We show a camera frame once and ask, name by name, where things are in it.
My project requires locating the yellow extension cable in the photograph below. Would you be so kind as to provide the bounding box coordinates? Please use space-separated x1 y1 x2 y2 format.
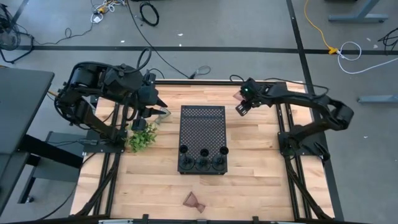
303 0 339 55

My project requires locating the tall black candlestick holder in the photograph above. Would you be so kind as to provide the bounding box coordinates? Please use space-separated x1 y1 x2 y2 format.
178 144 195 171
211 146 230 171
195 148 211 172

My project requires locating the grey looped cable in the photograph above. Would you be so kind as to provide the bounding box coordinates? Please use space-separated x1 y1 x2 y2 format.
188 65 211 79

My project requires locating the white floor cable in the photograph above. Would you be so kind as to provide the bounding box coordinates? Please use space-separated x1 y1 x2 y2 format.
337 41 398 75

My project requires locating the green plant in white pot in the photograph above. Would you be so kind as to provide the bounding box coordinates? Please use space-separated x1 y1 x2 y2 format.
126 121 159 154

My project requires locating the grey desk foot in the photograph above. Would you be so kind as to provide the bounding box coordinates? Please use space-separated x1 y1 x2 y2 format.
357 95 398 104
325 0 389 24

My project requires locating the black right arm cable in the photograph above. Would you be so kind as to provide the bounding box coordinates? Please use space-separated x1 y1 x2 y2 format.
229 73 330 94

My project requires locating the black perforated metal shelf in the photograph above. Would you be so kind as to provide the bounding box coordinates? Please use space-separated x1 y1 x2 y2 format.
177 105 229 175

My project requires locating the white cable bundle with adapter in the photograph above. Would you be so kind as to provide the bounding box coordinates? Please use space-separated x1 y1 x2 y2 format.
90 0 127 24

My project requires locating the black cable bundle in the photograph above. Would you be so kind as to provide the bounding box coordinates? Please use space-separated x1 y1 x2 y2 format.
377 27 398 50

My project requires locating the long black floor cable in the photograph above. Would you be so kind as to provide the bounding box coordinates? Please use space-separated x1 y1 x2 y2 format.
126 0 191 79

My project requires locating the black aluminium table frame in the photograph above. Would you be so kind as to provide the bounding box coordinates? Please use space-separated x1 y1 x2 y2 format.
70 77 335 223

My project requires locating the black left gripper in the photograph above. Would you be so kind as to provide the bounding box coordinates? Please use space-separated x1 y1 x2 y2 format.
131 73 169 131

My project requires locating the coiled black cable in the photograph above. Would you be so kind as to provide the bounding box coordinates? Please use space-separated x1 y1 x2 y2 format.
139 1 160 27

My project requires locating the dark grey desk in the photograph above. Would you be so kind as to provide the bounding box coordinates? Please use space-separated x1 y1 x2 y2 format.
0 65 84 215

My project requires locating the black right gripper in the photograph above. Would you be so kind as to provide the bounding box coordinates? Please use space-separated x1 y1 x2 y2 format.
234 77 266 117

